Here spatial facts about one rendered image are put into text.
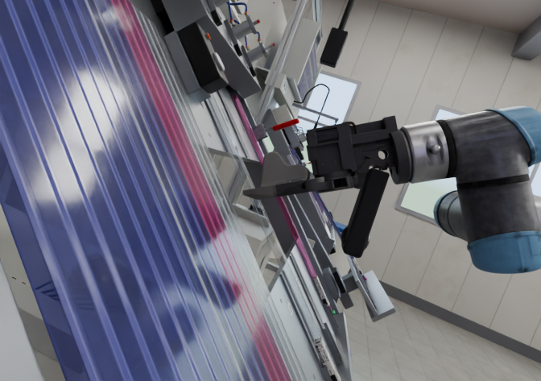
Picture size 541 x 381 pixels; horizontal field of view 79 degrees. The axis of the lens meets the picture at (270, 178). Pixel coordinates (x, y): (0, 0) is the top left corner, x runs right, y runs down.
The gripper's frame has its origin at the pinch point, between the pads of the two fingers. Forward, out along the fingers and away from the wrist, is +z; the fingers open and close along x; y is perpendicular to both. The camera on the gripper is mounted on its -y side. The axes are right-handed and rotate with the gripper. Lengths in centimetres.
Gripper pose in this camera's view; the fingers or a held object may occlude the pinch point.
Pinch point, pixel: (254, 196)
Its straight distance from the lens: 45.4
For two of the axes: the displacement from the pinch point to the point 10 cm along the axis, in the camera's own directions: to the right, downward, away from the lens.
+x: -1.7, -0.1, -9.9
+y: -1.6, -9.9, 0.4
